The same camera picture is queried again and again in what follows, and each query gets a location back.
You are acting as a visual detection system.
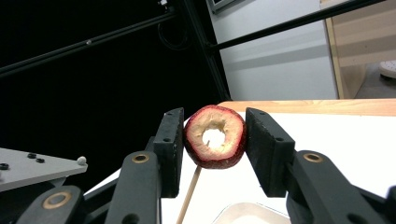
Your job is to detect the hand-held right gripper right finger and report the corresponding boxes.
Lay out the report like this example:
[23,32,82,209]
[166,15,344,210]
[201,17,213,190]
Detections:
[245,107,387,224]

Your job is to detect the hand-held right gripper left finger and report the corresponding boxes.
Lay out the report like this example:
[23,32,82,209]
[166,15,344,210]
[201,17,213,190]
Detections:
[105,107,185,224]

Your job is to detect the red cored hawthorn fruit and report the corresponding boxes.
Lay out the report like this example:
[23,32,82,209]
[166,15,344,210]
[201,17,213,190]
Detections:
[183,105,248,170]

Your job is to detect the wooden skewer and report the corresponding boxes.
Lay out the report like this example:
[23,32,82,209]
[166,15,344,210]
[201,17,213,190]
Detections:
[175,165,203,224]

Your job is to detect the white square plate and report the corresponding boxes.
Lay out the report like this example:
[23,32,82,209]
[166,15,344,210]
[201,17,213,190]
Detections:
[212,202,292,224]

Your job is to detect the wooden table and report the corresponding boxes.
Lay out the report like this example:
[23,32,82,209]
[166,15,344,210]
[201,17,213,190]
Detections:
[218,98,396,118]

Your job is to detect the black curtain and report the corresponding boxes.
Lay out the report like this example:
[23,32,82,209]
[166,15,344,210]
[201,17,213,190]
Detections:
[0,0,226,194]

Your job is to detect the white cabinet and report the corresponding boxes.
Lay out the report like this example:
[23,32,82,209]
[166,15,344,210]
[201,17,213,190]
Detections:
[206,0,339,101]

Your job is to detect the white round device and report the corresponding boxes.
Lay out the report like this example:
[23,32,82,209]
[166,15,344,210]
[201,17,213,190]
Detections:
[378,60,396,79]

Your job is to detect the wooden desk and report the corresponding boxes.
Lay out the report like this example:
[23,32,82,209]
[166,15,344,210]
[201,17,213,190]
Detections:
[319,0,396,100]

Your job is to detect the black metal frame post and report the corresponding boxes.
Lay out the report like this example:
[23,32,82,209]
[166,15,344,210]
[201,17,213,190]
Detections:
[181,0,232,101]

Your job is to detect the black looped cable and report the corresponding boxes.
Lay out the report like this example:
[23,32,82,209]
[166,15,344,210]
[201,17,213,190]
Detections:
[156,21,190,51]

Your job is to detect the black metal frame crossbar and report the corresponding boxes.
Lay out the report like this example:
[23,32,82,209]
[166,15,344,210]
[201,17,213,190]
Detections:
[210,0,386,52]

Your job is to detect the black metal frame side bar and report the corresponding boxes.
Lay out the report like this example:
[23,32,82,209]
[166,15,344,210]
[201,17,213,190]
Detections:
[0,12,177,78]

